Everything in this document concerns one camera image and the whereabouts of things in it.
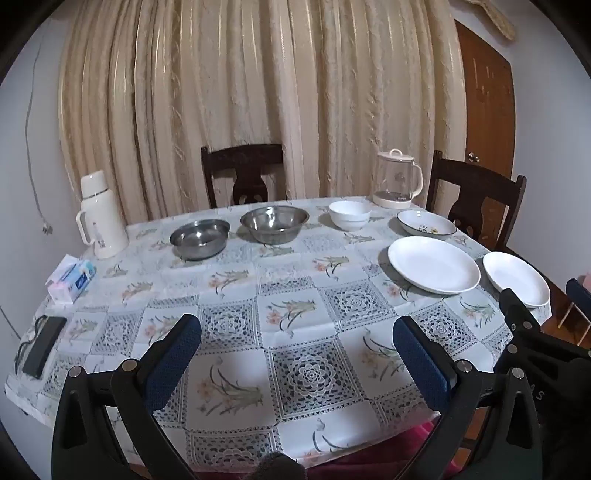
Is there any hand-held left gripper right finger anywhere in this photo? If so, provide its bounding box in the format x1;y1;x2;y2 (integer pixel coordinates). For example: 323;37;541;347
392;316;543;480

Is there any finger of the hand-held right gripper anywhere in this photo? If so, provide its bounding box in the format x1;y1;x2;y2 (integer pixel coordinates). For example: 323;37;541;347
499;288;543;342
566;278;591;344

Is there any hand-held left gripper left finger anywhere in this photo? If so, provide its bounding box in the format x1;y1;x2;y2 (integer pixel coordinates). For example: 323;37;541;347
52;314;204;480

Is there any small steel bowl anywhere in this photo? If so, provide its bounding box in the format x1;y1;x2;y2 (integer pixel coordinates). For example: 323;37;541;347
169;219;232;261

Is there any floral deep plate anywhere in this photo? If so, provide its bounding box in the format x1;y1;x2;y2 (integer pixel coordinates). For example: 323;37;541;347
397;210;458;238

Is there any large steel bowl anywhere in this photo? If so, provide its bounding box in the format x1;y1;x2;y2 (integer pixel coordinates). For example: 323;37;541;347
240;206;310;244

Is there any white ceramic bowl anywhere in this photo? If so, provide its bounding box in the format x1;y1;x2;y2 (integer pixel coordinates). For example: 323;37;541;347
329;200;372;232

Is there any small white plate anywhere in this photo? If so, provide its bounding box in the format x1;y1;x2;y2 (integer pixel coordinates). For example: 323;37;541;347
482;251;551;308

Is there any red cloth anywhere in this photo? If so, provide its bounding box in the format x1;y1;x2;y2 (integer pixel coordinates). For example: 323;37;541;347
305;418;467;480

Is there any large white plate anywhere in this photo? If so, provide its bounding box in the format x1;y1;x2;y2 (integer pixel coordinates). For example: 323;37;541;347
388;236;482;295

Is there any dark wooden chair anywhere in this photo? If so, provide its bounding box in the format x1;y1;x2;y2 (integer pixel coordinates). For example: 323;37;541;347
201;144;284;208
425;150;527;252

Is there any tissue packet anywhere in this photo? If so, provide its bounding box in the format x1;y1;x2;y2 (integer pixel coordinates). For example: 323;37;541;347
45;255;97;304

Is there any floral lace tablecloth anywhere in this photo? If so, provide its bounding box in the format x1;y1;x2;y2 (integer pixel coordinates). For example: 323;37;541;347
4;196;555;467

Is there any black phone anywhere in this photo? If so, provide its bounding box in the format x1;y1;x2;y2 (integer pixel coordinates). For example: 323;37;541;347
22;316;68;379

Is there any glass electric kettle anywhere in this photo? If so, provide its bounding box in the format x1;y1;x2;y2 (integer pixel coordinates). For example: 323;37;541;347
372;148;424;209

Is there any white thermos flask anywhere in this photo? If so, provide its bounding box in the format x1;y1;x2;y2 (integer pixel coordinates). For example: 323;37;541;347
76;171;130;260

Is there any brown wooden door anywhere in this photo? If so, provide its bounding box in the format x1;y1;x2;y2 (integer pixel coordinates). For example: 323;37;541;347
455;21;517;181

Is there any beige curtain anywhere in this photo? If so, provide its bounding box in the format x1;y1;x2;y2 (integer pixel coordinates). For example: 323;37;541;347
58;0;465;222

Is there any wall power cable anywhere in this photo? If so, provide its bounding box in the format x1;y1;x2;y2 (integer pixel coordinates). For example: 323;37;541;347
25;32;54;236

